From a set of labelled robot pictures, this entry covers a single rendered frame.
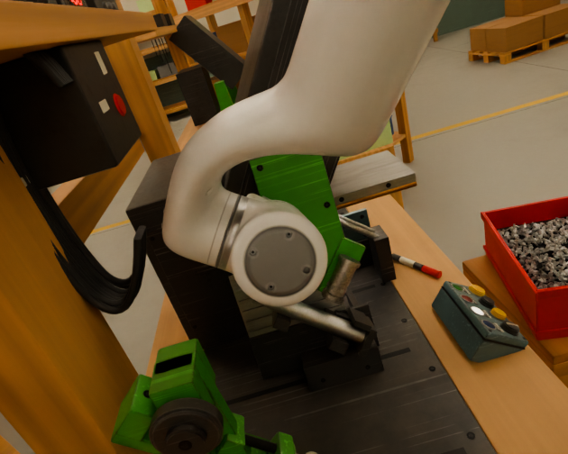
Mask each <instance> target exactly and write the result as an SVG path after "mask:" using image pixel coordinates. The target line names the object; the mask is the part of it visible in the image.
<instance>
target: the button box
mask: <svg viewBox="0 0 568 454"><path fill-rule="evenodd" d="M453 284H456V283H453V282H450V281H445V282H444V284H443V285H442V288H441V289H440V291H439V293H438V294H437V296H436V298H435V300H434V302H433V303H432V307H433V308H434V310H435V312H436V313H437V314H438V316H439V317H440V319H441V320H442V322H443V323H444V325H445V326H446V328H447V329H448V330H449V332H450V333H451V334H452V335H453V337H454V338H455V340H456V341H457V343H458V344H459V346H460V347H461V348H462V350H463V352H464V353H465V354H466V356H467V357H468V359H469V360H470V361H474V362H478V363H480V362H484V361H487V360H491V359H495V358H499V357H502V356H506V355H508V354H511V353H515V352H518V351H521V350H525V347H526V346H527V344H528V340H527V339H526V338H525V337H524V336H523V335H522V334H521V333H520V332H519V333H518V334H514V333H511V332H509V331H507V330H506V329H505V328H504V327H503V326H502V323H503V322H504V321H508V319H507V318H505V320H501V319H499V318H497V317H495V316H494V315H493V314H492V313H491V312H490V311H491V310H492V308H497V307H496V306H495V305H494V306H493V307H489V306H487V305H485V304H483V303H482V302H481V300H480V299H481V296H479V295H476V294H474V293H473V292H472V291H471V290H470V289H469V287H468V286H464V285H460V284H456V285H458V286H460V287H461V288H462V289H463V290H462V291H461V290H458V289H456V288H455V287H453ZM462 295H467V296H469V297H470V298H471V299H472V302H468V301H466V300H465V299H463V298H462ZM472 307H476V308H479V309H480V310H481V311H482V312H483V314H478V313H476V312H474V311H473V309H472ZM483 320H486V321H489V322H491V323H492V324H494V326H495V329H492V328H490V327H489V326H487V325H486V324H484V322H483Z"/></svg>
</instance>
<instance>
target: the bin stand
mask: <svg viewBox="0 0 568 454"><path fill-rule="evenodd" d="M463 274H464V275H465V276H466V278H467V279H468V280H469V281H470V282H471V283H472V284H475V285H477V286H480V287H481V288H483V289H484V290H485V295H486V296H487V297H489V298H491V299H492V300H493V301H494V302H495V306H496V307H497V308H499V309H500V310H502V311H503V312H504V313H505V314H506V315H507V317H506V318H507V319H508V320H509V321H511V322H513V323H514V324H517V325H518V326H519V327H518V328H519V332H520V333H521V334H522V335H523V336H524V337H525V338H526V339H527V340H528V344H527V345H528V346H529V347H530V348H531V349H532V350H533V351H534V352H535V354H536V355H537V356H538V357H539V358H540V359H541V360H543V361H544V363H545V364H546V365H547V366H548V367H549V368H550V369H551V370H552V371H553V372H554V374H555V375H556V376H557V377H558V378H559V379H560V380H561V381H562V382H563V383H564V385H565V386H566V387H567V388H568V337H563V338H556V339H549V340H536V338H535V336H534V334H533V333H532V332H531V330H530V329H529V327H528V325H527V323H526V321H525V319H524V318H523V316H522V314H521V313H520V311H519V310H518V308H517V306H516V304H515V303H514V301H513V299H512V298H511V296H510V294H509V292H508V290H507V288H506V287H505V286H504V284H503V282H502V281H501V279H500V277H499V275H498V273H497V272H496V270H495V268H494V267H493V266H492V264H491V262H490V260H489V258H488V257H487V255H483V256H480V257H478V258H474V259H469V260H465V261H463Z"/></svg>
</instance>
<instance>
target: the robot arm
mask: <svg viewBox="0 0 568 454"><path fill-rule="evenodd" d="M450 1H451V0H309V1H308V4H307V9H306V12H305V15H304V18H303V21H302V24H301V27H300V30H299V34H298V38H297V41H296V44H295V48H294V50H293V53H292V56H291V59H290V63H289V66H288V69H287V72H286V74H285V76H284V77H283V78H282V79H281V80H280V82H279V83H278V84H277V85H276V86H274V87H272V88H270V89H268V90H265V91H263V92H261V93H259V94H257V95H253V96H250V97H248V98H246V99H243V100H242V101H240V102H238V103H236V104H233V105H231V106H229V107H227V108H225V109H224V110H223V111H221V112H220V113H218V114H217V115H215V116H214V117H213V118H211V119H210V120H209V121H207V122H206V123H205V124H204V125H203V126H202V127H201V128H200V129H199V130H198V131H197V132H196V133H195V134H194V135H193V136H192V137H191V138H190V140H189V141H188V142H187V144H186V145H185V147H184V148H183V150H182V151H181V153H180V154H179V158H178V160H177V162H176V165H175V167H174V169H173V172H172V176H171V179H170V182H169V191H168V194H167V199H166V204H165V208H164V209H163V212H164V214H163V220H162V224H161V228H162V237H163V240H164V242H165V244H166V245H167V246H168V248H169V249H170V250H172V251H173V252H175V253H177V254H179V255H180V256H182V257H184V258H187V259H192V260H194V261H197V262H201V263H204V264H207V265H209V266H212V267H215V268H220V269H222V270H225V271H227V272H230V273H232V274H234V278H235V280H236V282H237V284H238V285H239V287H240V288H241V289H242V290H243V291H244V293H245V294H247V295H248V296H249V297H250V298H251V299H253V300H255V301H257V302H259V303H261V304H266V305H269V306H288V305H293V304H297V303H299V302H301V301H303V300H305V299H306V298H308V297H309V296H310V295H312V294H313V293H314V292H315V291H316V289H317V288H318V287H319V285H320V284H321V282H322V280H323V278H324V276H325V272H326V268H327V261H328V258H327V249H326V245H325V241H324V239H323V236H322V235H321V233H320V232H319V230H318V229H317V227H316V226H315V225H314V224H313V223H312V222H310V221H309V220H308V218H306V216H305V215H304V214H302V213H301V212H300V211H299V210H298V209H297V208H296V207H295V206H294V205H292V204H289V203H287V202H284V201H280V200H267V199H265V198H263V197H261V196H259V195H256V194H248V195H247V196H243V195H238V194H236V193H233V192H230V191H228V190H226V189H225V188H224V187H223V186H222V177H223V175H224V173H225V172H226V171H228V170H229V169H231V168H233V167H234V166H236V165H238V164H240V163H242V162H244V161H246V160H249V159H255V158H259V157H264V156H271V155H283V154H301V155H319V156H334V157H348V156H354V155H358V154H361V153H363V152H364V151H366V150H368V149H369V148H370V147H371V146H372V145H373V144H374V143H375V142H376V140H377V139H378V138H379V137H380V135H381V133H382V132H383V130H384V129H385V127H386V125H387V123H388V121H389V118H390V117H391V115H392V114H393V112H394V110H395V108H396V106H397V104H398V102H399V99H400V98H401V96H402V94H403V92H404V90H405V88H406V86H407V84H408V81H409V80H410V78H411V77H412V75H413V73H414V71H415V69H416V67H417V64H418V62H419V61H420V59H421V57H422V55H423V53H424V51H425V50H426V47H427V45H428V43H429V42H430V40H431V38H432V36H433V34H434V32H435V29H436V27H437V25H438V24H439V23H440V21H441V19H442V17H443V15H444V12H445V10H446V8H447V6H448V5H449V3H450Z"/></svg>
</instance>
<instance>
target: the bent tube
mask: <svg viewBox="0 0 568 454"><path fill-rule="evenodd" d="M263 305H265V306H266V307H268V308H269V309H271V310H272V311H274V312H276V313H280V314H283V315H286V316H287V317H290V318H292V319H295V320H297V321H300V322H303V323H306V324H308V325H311V326H314V327H316V328H318V329H320V330H323V331H327V332H330V333H332V334H334V335H336V336H339V337H341V338H344V339H347V340H349V341H352V342H355V343H357V344H361V343H362V341H363V339H364V337H365V332H366V331H365V330H363V329H360V328H358V327H355V326H353V323H352V322H349V321H347V320H345V319H343V318H340V317H338V316H335V315H332V314H330V313H327V312H324V311H322V310H319V309H317V308H315V307H313V306H310V305H307V304H303V303H301V302H299V303H297V304H293V305H288V306H269V305H266V304H263Z"/></svg>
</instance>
